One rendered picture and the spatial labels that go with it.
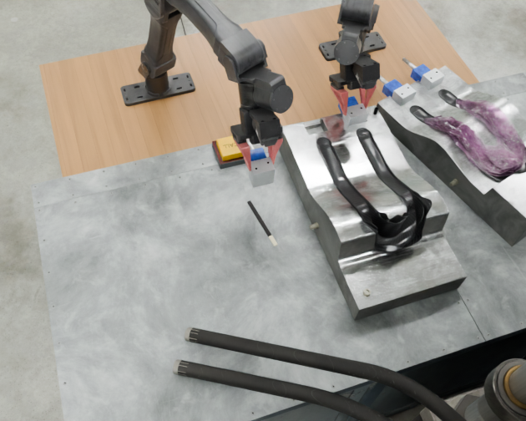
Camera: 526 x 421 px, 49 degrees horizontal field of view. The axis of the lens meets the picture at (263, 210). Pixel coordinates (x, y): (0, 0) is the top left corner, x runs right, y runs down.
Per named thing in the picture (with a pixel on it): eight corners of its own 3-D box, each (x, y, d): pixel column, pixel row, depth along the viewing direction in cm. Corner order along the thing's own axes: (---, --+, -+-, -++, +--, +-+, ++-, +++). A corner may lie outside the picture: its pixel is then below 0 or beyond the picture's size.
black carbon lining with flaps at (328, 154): (311, 144, 142) (316, 119, 134) (369, 130, 146) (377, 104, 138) (368, 263, 125) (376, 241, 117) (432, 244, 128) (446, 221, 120)
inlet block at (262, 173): (235, 143, 136) (236, 129, 131) (255, 139, 137) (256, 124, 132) (252, 188, 130) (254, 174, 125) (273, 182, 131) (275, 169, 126)
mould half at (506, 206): (372, 116, 158) (381, 87, 148) (439, 79, 167) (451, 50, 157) (511, 246, 137) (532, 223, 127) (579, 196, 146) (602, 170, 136)
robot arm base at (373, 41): (392, 27, 167) (382, 12, 170) (330, 40, 162) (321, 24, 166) (386, 48, 173) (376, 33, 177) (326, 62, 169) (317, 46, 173)
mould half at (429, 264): (278, 149, 150) (282, 114, 139) (368, 128, 155) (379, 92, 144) (354, 321, 125) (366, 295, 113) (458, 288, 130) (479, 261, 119)
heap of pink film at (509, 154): (417, 124, 149) (425, 102, 142) (463, 96, 155) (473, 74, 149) (491, 191, 138) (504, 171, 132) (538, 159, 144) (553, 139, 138)
